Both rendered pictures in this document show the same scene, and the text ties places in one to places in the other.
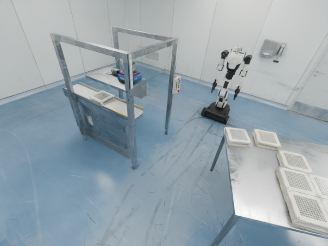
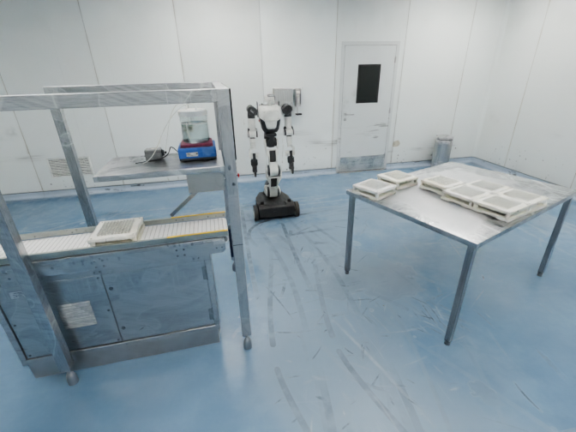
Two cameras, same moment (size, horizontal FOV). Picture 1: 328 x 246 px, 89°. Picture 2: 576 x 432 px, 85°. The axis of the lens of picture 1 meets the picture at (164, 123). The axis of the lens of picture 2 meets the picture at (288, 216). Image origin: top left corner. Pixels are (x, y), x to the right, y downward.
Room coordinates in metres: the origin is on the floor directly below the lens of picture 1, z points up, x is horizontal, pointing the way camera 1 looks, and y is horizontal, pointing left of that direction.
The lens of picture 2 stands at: (0.14, 1.23, 1.76)
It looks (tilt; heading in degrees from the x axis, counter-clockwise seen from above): 25 degrees down; 319
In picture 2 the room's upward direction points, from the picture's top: 1 degrees counter-clockwise
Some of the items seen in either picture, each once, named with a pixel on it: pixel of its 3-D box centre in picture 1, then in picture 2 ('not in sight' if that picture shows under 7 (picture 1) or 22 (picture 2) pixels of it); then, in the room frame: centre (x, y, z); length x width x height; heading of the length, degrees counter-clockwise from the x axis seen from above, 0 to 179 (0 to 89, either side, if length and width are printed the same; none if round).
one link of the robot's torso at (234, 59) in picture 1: (235, 60); (269, 117); (3.28, -1.24, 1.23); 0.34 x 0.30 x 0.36; 60
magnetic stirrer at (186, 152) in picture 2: (130, 75); (197, 148); (1.82, 0.43, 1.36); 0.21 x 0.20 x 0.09; 152
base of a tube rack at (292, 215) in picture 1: (304, 211); (499, 210); (0.67, -1.17, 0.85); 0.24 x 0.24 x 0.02; 78
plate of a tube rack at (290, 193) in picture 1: (308, 208); (501, 203); (0.67, -1.17, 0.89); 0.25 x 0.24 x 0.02; 168
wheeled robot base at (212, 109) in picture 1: (219, 107); (273, 197); (3.26, -1.23, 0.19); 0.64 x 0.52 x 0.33; 150
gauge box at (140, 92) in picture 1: (136, 87); (205, 173); (1.89, 0.38, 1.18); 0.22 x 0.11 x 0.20; 62
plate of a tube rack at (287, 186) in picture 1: (296, 181); (466, 193); (0.92, -1.22, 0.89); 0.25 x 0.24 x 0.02; 168
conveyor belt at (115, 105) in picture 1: (100, 100); (111, 243); (2.05, 0.95, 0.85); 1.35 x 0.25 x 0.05; 62
